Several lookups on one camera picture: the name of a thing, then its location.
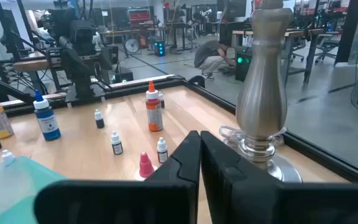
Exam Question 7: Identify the computer tower blue lights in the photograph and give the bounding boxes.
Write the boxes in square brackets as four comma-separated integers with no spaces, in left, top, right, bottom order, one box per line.
[154,40,167,57]

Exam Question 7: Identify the round floor fan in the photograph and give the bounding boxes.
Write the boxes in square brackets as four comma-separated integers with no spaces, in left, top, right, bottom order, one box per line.
[123,37,141,55]

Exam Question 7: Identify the computer tower green lights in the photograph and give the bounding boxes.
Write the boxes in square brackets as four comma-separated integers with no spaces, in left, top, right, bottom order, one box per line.
[235,46,254,83]

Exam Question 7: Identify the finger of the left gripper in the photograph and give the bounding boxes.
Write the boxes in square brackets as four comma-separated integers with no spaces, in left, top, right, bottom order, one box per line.
[100,45,119,71]
[59,35,91,94]

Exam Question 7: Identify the green translucent plastic bin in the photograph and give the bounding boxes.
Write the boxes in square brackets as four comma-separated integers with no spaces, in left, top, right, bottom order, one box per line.
[0,155,69,224]

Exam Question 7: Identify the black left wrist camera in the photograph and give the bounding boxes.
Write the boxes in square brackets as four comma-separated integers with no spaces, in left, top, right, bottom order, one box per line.
[69,19,97,55]

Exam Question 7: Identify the pink small bottle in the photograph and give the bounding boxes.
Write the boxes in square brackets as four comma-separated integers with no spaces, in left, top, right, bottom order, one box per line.
[145,80,164,133]

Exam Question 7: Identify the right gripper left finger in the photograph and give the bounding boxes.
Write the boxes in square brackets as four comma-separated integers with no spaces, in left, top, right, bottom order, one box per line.
[34,129,202,224]

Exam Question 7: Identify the silver table lamp white shade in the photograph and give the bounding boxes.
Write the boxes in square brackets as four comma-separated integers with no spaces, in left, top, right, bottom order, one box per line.
[235,0,303,184]

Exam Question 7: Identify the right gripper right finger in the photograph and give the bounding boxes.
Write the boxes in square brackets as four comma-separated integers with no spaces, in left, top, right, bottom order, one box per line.
[200,130,358,224]

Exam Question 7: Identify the red storage crate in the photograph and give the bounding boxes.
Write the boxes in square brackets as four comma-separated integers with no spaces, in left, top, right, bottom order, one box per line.
[127,8,152,26]

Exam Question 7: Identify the person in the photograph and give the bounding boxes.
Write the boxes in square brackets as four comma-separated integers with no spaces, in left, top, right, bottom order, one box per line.
[193,39,239,81]

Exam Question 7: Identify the large pink food coloring bottle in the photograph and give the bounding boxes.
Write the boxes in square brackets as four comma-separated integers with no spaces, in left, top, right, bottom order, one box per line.
[138,151,156,179]

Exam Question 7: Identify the clear lamp cord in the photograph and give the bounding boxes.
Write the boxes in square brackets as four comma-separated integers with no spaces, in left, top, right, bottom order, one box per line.
[218,125,288,147]

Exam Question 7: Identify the large blue food coloring bottle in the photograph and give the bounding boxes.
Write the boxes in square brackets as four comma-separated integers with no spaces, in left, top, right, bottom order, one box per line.
[32,89,62,142]

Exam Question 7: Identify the black pillar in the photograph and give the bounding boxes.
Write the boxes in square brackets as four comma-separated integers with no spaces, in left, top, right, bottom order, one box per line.
[335,0,358,65]

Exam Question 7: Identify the wooden top workbench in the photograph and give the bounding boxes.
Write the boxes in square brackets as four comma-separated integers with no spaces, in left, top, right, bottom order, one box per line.
[231,27,325,85]

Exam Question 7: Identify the grey office chair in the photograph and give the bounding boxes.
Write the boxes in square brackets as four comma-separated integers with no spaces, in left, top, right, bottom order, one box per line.
[313,32,342,65]

